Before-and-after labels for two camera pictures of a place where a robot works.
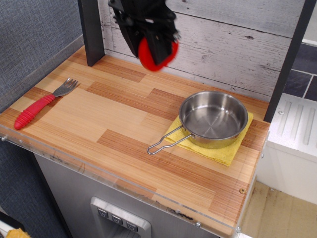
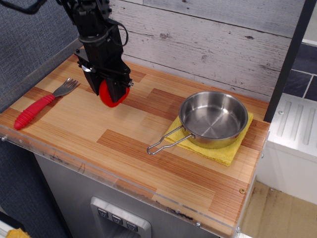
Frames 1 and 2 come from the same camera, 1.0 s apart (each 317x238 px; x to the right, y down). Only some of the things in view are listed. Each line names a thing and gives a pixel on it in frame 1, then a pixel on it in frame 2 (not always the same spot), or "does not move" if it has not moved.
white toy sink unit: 289,164 does not move
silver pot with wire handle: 212,119 does not move
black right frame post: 298,37 does not move
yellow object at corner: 17,233 does not move
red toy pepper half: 146,58 to 106,96
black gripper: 151,17 to 104,57
